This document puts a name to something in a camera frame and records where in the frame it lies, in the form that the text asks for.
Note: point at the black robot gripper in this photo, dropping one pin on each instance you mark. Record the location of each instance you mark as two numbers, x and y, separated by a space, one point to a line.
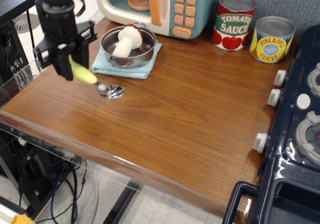
63 36

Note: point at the yellow handled metal spoon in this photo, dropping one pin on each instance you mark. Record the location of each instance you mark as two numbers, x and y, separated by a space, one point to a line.
109 92

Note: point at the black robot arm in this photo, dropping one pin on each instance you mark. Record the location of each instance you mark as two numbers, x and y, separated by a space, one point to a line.
58 6

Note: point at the light blue folded cloth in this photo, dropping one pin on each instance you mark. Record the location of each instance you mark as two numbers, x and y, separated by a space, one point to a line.
101 66

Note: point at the clear acrylic table guard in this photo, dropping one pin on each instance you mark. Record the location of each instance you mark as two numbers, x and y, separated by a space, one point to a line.
184 130

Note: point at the plush white mushroom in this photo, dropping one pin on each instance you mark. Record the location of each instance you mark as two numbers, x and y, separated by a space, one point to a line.
130 38

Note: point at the small steel pot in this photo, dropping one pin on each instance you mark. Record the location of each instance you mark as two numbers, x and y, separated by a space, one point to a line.
137 57

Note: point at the teal toy microwave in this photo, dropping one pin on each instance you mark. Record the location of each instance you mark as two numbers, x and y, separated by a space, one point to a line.
184 19

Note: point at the black table leg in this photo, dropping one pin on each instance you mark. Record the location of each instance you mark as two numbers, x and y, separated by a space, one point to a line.
122 202

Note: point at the tomato sauce can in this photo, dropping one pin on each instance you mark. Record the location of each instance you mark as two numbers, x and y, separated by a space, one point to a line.
232 23

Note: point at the pineapple slices can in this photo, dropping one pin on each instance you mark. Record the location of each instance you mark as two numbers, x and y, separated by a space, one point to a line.
272 38

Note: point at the dark blue toy stove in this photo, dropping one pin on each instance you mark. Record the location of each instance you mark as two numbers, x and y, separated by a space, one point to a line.
288 189

